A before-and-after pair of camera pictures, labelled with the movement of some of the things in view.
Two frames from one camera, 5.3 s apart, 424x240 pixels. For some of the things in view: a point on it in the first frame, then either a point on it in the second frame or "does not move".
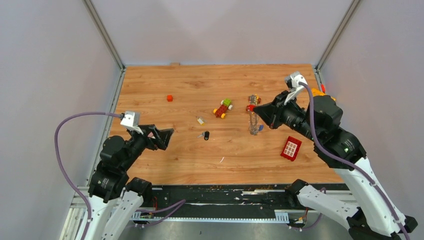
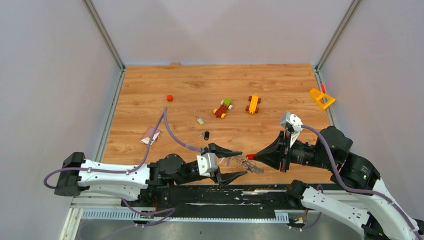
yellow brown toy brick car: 253,100 does not move
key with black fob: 206,134 does not move
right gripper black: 269,112 → 272,155
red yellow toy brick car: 225,105 does not move
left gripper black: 164,134 → 224,179
